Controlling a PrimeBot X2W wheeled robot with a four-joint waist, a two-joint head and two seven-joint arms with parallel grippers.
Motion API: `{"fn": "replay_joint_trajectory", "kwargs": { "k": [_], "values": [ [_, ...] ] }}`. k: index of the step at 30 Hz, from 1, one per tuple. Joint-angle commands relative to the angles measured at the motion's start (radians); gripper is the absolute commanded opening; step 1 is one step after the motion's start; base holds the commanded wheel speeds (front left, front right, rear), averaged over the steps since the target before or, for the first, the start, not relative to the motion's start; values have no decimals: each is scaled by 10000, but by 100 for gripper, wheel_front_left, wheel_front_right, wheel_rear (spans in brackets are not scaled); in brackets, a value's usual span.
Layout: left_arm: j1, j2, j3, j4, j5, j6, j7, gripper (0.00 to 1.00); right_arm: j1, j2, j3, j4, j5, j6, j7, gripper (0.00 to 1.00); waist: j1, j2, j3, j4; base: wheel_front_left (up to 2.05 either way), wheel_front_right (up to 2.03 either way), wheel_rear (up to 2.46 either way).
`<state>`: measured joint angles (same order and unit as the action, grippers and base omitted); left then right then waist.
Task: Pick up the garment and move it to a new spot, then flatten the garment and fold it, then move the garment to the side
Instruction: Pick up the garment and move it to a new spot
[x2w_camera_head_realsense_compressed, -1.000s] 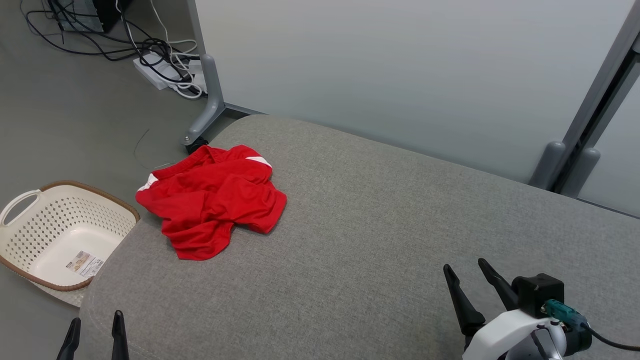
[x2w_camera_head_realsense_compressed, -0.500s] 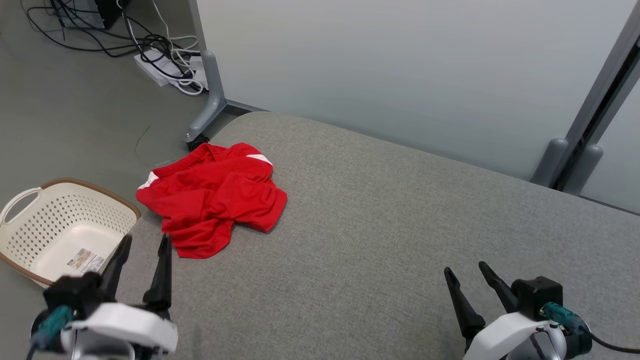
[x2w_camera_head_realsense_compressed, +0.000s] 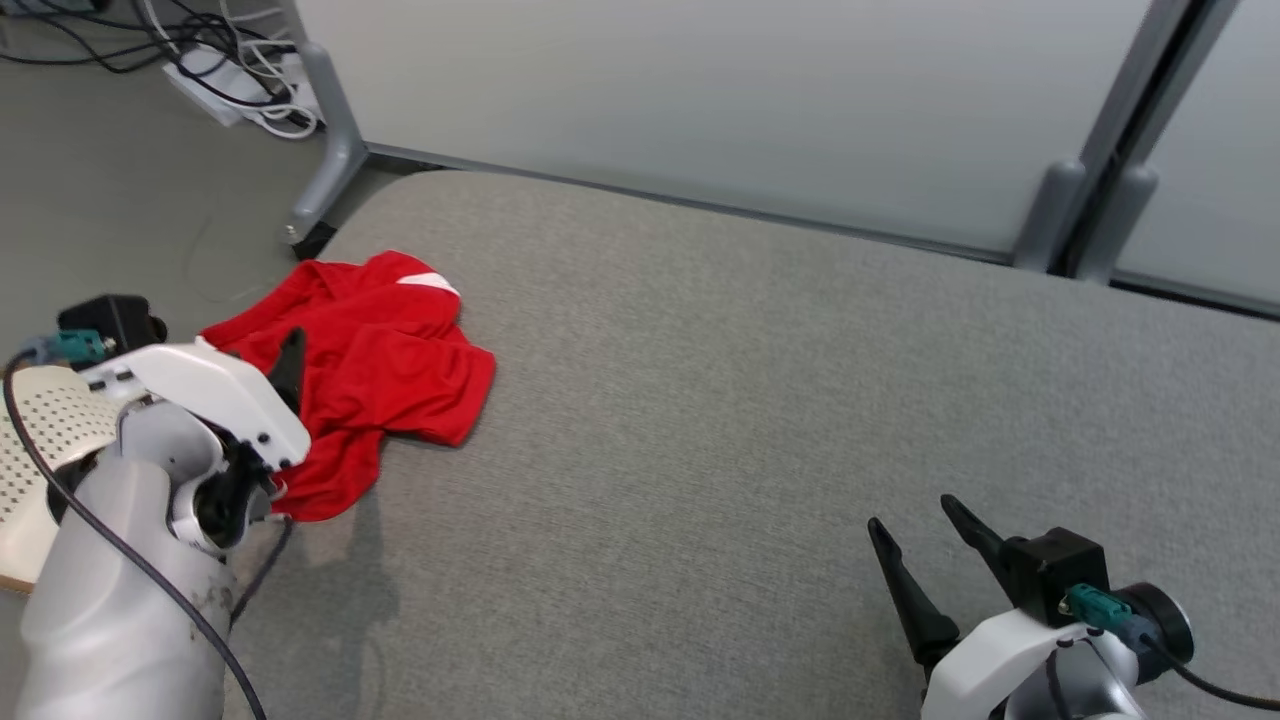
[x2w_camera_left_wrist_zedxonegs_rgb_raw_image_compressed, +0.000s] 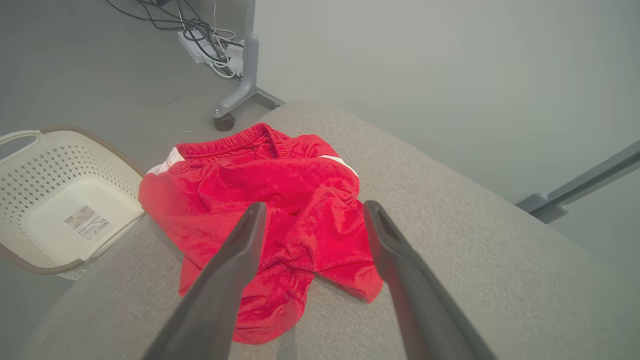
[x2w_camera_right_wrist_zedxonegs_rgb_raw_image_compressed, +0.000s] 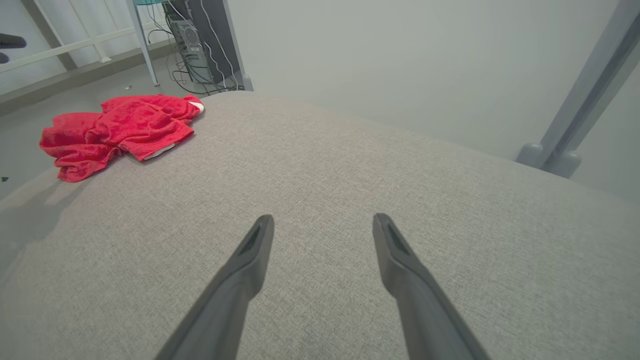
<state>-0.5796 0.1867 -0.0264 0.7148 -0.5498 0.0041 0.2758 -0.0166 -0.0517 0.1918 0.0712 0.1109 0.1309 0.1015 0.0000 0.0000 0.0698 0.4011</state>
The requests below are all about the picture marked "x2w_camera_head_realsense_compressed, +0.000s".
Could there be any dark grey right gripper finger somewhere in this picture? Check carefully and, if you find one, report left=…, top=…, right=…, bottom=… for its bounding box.
left=867, top=517, right=962, bottom=674
left=940, top=495, right=1013, bottom=603

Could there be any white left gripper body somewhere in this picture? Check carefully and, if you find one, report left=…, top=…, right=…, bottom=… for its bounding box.
left=78, top=337, right=313, bottom=472

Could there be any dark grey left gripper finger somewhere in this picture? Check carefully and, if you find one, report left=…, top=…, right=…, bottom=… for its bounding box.
left=265, top=327, right=307, bottom=416

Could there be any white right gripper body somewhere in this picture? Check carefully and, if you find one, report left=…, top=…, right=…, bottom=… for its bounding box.
left=920, top=606, right=1101, bottom=720

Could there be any red shirt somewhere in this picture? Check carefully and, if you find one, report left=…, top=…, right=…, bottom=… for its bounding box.
left=200, top=250, right=498, bottom=523

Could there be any white perforated laundry basket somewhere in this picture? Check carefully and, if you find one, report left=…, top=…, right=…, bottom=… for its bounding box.
left=0, top=365, right=123, bottom=596

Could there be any grey fabric sofa cushion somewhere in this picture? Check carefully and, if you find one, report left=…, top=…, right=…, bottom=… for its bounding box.
left=215, top=168, right=1280, bottom=720

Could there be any white power strip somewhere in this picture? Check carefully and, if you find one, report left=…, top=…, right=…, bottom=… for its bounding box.
left=165, top=45, right=321, bottom=131

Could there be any narrow frosted partition panel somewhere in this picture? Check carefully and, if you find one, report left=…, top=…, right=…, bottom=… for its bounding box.
left=1110, top=0, right=1280, bottom=321

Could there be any wide frosted partition panel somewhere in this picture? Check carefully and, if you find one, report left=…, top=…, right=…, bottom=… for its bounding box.
left=290, top=0, right=1151, bottom=266

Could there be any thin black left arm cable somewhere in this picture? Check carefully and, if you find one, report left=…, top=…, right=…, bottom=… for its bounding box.
left=228, top=512, right=296, bottom=629

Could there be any grey partition post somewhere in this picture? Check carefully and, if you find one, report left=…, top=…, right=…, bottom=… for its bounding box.
left=1012, top=0, right=1191, bottom=273
left=1075, top=0, right=1241, bottom=286

